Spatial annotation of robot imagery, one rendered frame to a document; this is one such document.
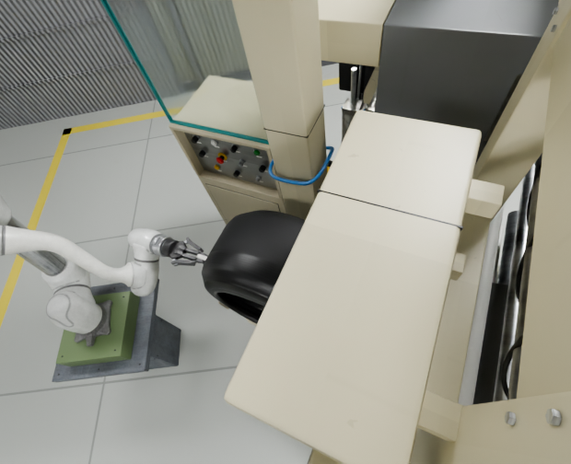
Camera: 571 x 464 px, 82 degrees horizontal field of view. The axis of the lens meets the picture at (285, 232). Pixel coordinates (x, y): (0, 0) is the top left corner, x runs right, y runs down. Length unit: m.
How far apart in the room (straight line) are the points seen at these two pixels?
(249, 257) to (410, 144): 0.53
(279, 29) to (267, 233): 0.52
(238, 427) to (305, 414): 1.88
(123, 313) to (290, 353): 1.49
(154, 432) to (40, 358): 1.10
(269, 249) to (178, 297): 1.80
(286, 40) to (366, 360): 0.60
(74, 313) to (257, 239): 1.05
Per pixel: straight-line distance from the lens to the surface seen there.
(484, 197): 0.71
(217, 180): 1.90
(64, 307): 1.76
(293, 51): 0.76
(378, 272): 0.53
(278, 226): 0.98
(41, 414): 3.03
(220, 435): 2.39
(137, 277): 1.50
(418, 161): 0.67
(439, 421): 0.55
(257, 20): 0.76
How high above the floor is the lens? 2.27
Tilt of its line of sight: 59 degrees down
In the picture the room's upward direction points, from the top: 16 degrees counter-clockwise
